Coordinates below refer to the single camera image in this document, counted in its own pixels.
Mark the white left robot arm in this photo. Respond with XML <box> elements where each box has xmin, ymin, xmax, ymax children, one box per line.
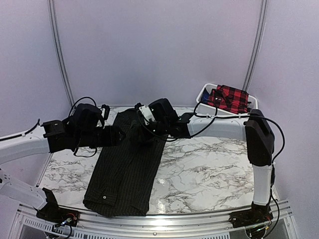
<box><xmin>0</xmin><ymin>104</ymin><xmax>126</xmax><ymax>222</ymax></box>

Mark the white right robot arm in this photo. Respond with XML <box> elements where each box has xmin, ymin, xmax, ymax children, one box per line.
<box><xmin>134</xmin><ymin>98</ymin><xmax>275</xmax><ymax>223</ymax></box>

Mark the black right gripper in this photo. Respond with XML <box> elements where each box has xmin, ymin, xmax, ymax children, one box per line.
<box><xmin>136</xmin><ymin>120</ymin><xmax>169</xmax><ymax>142</ymax></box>

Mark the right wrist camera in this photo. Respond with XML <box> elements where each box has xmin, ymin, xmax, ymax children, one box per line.
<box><xmin>135</xmin><ymin>103</ymin><xmax>156</xmax><ymax>125</ymax></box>

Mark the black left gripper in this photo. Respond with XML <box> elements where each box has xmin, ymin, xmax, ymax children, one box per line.
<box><xmin>75</xmin><ymin>125</ymin><xmax>127</xmax><ymax>148</ymax></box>

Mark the white plastic bin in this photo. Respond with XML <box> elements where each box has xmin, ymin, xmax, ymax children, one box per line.
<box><xmin>195</xmin><ymin>83</ymin><xmax>258</xmax><ymax>116</ymax></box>

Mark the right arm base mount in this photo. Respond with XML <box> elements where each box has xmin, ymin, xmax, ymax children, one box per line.
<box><xmin>228</xmin><ymin>200</ymin><xmax>274</xmax><ymax>228</ymax></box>

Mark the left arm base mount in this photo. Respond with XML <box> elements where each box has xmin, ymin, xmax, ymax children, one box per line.
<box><xmin>36</xmin><ymin>202</ymin><xmax>79</xmax><ymax>227</ymax></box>

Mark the black pinstriped long sleeve shirt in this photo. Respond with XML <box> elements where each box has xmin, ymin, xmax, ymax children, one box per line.
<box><xmin>83</xmin><ymin>109</ymin><xmax>165</xmax><ymax>217</ymax></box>

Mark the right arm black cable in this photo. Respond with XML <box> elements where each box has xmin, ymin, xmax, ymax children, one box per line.
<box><xmin>136</xmin><ymin>101</ymin><xmax>286</xmax><ymax>232</ymax></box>

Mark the blue plaid shirt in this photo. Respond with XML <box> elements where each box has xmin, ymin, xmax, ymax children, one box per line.
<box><xmin>200</xmin><ymin>89</ymin><xmax>210</xmax><ymax>104</ymax></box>

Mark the aluminium corner post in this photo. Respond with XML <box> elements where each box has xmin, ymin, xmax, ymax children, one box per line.
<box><xmin>48</xmin><ymin>0</ymin><xmax>75</xmax><ymax>105</ymax></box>
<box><xmin>242</xmin><ymin>0</ymin><xmax>269</xmax><ymax>92</ymax></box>

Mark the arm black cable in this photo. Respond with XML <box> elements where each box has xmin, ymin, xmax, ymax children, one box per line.
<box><xmin>19</xmin><ymin>96</ymin><xmax>105</xmax><ymax>157</ymax></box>
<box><xmin>136</xmin><ymin>101</ymin><xmax>286</xmax><ymax>232</ymax></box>

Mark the aluminium front frame rail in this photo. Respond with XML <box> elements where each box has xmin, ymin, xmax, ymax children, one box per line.
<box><xmin>8</xmin><ymin>200</ymin><xmax>301</xmax><ymax>239</ymax></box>

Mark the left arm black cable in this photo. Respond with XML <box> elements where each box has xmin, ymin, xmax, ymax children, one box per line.
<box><xmin>19</xmin><ymin>96</ymin><xmax>105</xmax><ymax>157</ymax></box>

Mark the right aluminium corner post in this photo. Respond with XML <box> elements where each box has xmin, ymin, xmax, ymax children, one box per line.
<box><xmin>242</xmin><ymin>0</ymin><xmax>269</xmax><ymax>92</ymax></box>

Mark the red black plaid shirt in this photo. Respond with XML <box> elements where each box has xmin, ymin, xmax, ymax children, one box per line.
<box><xmin>207</xmin><ymin>85</ymin><xmax>249</xmax><ymax>114</ymax></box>

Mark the left aluminium corner post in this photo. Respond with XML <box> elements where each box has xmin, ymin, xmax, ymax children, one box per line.
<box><xmin>48</xmin><ymin>0</ymin><xmax>75</xmax><ymax>105</ymax></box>

